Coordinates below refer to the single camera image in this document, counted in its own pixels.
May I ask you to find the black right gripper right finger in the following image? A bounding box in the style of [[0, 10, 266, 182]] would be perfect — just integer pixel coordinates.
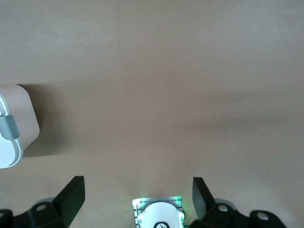
[[189, 176, 286, 228]]

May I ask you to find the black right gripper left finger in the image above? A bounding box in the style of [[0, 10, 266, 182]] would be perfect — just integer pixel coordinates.
[[0, 176, 86, 228]]

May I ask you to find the white container lid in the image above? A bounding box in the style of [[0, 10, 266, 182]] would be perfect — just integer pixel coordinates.
[[0, 93, 24, 170]]

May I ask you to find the translucent pink plastic box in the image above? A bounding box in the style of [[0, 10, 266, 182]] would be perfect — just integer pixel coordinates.
[[0, 84, 40, 153]]

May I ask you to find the brown table cover sheet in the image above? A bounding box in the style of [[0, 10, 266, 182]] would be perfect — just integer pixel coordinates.
[[0, 0, 304, 228]]

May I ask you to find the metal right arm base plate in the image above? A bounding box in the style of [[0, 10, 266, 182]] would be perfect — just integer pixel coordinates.
[[132, 195, 185, 228]]

